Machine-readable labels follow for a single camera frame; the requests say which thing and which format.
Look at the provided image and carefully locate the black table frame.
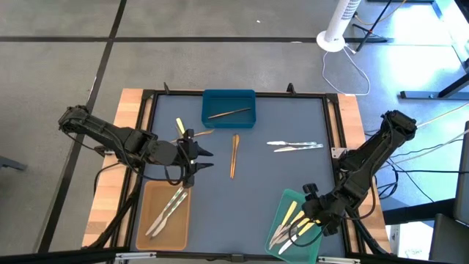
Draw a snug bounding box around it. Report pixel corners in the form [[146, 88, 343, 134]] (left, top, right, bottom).
[[82, 82, 392, 264]]

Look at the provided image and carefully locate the grey-blue table mat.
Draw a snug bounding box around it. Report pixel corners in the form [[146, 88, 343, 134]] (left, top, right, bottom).
[[130, 93, 348, 257]]

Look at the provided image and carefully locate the green plastic bin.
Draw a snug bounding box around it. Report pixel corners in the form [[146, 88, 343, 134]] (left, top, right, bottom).
[[264, 188, 330, 264]]

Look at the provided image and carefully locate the black rig crossbar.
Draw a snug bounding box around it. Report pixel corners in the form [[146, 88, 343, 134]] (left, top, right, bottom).
[[0, 247, 469, 264]]

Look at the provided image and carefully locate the orange plastic bin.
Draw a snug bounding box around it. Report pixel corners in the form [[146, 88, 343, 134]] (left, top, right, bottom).
[[135, 180, 192, 252]]

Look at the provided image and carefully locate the grey furniture leg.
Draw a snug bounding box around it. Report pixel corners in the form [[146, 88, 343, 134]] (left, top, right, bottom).
[[0, 155, 29, 172]]

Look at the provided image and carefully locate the white fan cable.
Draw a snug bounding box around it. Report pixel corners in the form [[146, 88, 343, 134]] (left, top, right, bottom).
[[321, 43, 371, 97]]

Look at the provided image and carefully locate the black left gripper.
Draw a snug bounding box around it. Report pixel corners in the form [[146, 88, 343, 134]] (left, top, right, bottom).
[[160, 128, 215, 189]]

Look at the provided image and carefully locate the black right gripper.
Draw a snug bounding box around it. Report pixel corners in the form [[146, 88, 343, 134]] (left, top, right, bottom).
[[302, 183, 347, 236]]

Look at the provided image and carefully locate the grey box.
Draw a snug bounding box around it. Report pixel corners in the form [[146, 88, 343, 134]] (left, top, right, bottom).
[[428, 213, 469, 264]]

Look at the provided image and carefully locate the black cable bundle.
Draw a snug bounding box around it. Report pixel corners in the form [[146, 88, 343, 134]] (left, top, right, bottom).
[[375, 144, 469, 205]]

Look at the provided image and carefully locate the yellow floor cable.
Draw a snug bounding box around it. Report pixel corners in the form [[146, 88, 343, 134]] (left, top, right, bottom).
[[353, 0, 409, 27]]

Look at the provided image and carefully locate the black desk leg frame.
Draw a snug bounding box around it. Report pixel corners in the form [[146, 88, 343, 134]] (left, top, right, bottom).
[[366, 0, 469, 100]]

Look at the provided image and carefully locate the white tower fan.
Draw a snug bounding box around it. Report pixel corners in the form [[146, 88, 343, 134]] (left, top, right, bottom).
[[316, 0, 363, 53]]

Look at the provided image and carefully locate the silver rail bracket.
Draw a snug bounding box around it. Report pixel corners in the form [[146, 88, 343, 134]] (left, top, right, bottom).
[[320, 256, 362, 264], [114, 251, 158, 264]]

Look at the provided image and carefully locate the blue plastic bin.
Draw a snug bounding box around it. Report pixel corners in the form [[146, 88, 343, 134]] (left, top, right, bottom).
[[201, 89, 257, 130]]

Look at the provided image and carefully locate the white floor cable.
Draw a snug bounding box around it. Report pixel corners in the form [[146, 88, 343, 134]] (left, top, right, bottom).
[[380, 130, 469, 169]]

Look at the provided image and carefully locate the grey upright panel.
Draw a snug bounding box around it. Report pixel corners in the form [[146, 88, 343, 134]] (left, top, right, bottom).
[[453, 120, 469, 225]]

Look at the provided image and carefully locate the black tripod stand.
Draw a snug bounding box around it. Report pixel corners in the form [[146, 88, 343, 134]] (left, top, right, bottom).
[[352, 0, 395, 53]]

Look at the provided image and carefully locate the black floor beam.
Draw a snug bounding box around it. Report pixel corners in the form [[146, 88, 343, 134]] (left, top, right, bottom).
[[382, 197, 457, 226]]

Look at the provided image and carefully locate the beige floor cable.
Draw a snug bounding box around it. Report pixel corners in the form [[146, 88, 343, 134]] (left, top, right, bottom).
[[416, 102, 469, 128]]

